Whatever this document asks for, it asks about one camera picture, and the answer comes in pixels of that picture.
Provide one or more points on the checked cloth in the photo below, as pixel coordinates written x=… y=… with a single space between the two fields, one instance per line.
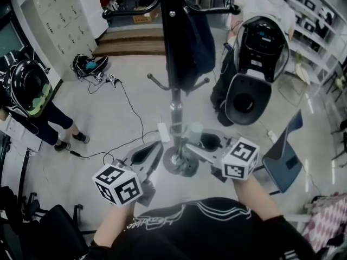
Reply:
x=330 y=221

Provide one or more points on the white drawer unit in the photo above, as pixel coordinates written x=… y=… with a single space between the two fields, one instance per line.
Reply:
x=13 y=129

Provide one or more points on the white power strip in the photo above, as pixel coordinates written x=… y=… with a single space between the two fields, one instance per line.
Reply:
x=163 y=133
x=271 y=136

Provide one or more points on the person's right forearm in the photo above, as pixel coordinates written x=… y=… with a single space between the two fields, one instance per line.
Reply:
x=254 y=199

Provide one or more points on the white cabinet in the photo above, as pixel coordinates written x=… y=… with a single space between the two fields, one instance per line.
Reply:
x=93 y=12

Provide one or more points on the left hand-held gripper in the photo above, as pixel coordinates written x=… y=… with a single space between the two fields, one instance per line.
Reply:
x=119 y=183

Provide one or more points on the person's left forearm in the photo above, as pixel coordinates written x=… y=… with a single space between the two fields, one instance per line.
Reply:
x=114 y=221

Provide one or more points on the grey metal lockers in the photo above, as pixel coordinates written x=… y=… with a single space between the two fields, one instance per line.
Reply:
x=54 y=23

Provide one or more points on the black round backpack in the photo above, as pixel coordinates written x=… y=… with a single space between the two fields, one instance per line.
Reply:
x=29 y=83

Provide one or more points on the black open bag blue lining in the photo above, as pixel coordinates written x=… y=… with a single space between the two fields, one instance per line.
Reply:
x=89 y=64

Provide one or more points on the black chair pale seat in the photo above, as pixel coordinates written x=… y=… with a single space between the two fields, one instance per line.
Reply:
x=342 y=81

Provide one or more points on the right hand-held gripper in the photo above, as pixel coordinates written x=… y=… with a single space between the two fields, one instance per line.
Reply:
x=238 y=161

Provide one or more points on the white shelving unit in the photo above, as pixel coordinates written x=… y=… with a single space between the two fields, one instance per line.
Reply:
x=309 y=49

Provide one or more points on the black frame chair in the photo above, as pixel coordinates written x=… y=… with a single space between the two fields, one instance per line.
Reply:
x=343 y=134

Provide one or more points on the person's black printed t-shirt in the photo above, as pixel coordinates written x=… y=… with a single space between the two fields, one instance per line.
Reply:
x=203 y=231

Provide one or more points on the spare hand-held gripper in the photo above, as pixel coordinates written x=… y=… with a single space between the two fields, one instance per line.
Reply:
x=113 y=80
x=98 y=78

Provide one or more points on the cardboard box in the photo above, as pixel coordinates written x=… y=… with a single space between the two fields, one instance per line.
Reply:
x=143 y=18

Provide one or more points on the wooden steps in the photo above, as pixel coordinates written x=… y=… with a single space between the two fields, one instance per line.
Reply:
x=127 y=42

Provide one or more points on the black metal coat rack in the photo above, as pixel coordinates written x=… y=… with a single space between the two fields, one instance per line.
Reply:
x=169 y=36

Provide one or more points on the dark blue hanging garment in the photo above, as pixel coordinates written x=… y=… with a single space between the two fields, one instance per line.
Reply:
x=198 y=50

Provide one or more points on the grey open shell backpack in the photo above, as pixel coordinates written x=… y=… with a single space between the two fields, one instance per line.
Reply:
x=249 y=85

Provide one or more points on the blue chair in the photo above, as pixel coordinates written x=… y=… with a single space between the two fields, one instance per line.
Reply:
x=284 y=169

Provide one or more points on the black office chair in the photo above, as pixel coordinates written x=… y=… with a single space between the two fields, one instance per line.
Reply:
x=54 y=226

